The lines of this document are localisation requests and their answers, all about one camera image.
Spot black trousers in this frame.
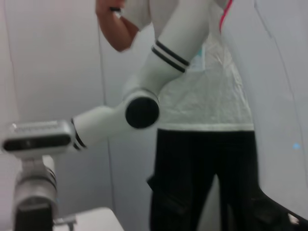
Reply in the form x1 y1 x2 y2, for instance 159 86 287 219
146 128 268 231

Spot black curved object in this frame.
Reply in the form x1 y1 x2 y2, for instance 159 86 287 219
250 185 308 231

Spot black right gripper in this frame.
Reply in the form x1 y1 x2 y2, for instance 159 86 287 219
14 202 54 231

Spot clear right camera bracket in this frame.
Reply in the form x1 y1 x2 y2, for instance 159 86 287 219
20 156 45 174

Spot bare person forearm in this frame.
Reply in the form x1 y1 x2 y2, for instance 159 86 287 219
95 0 141 53

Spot white t-shirt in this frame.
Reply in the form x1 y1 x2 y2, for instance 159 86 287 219
124 0 255 132

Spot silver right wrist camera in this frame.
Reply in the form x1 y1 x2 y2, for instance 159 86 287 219
1 119 73 159

